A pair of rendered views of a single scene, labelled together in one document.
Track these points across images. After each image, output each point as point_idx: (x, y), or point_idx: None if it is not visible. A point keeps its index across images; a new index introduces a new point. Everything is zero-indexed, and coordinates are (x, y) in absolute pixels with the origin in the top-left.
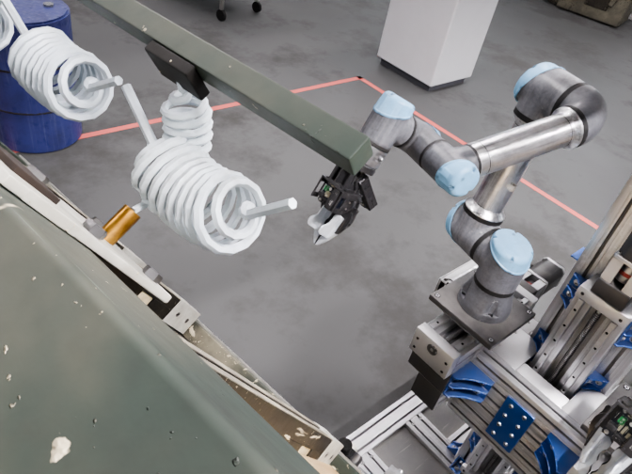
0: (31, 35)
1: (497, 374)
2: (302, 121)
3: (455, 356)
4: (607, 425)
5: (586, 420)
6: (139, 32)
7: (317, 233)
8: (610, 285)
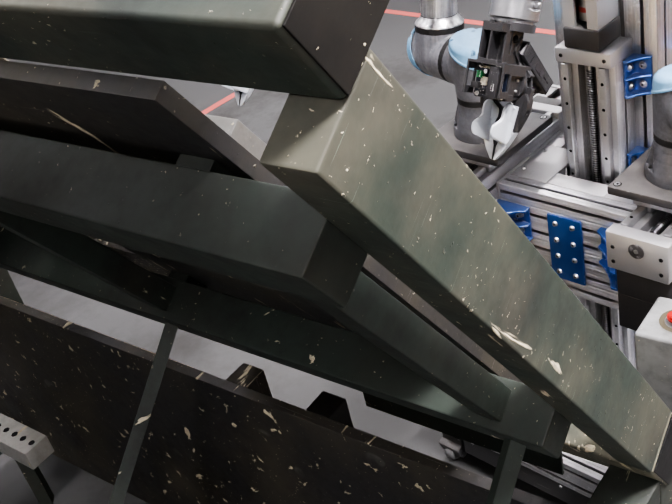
0: None
1: (528, 197)
2: None
3: None
4: (471, 85)
5: (611, 183)
6: None
7: (237, 94)
8: (576, 28)
